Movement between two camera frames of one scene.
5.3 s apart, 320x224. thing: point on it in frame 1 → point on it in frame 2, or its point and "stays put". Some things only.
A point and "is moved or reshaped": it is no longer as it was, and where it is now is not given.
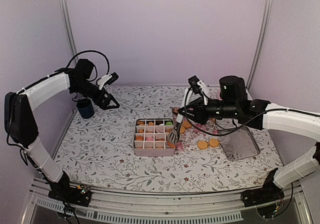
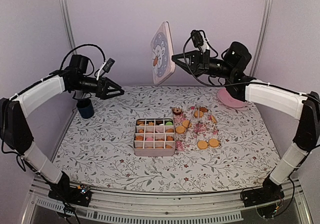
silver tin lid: [240, 144] → [162, 50]
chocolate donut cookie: [175, 110] stays put
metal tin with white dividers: [151, 137] stays put
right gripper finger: [196, 104] → [190, 54]
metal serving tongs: [173, 134] is moved or reshaped
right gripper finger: [190, 118] → [195, 72]
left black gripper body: [97, 100] → [100, 93]
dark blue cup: [85, 108] stays put
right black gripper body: [202, 116] → [203, 60]
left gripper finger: [110, 107] → [113, 94]
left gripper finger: [110, 97] → [112, 85]
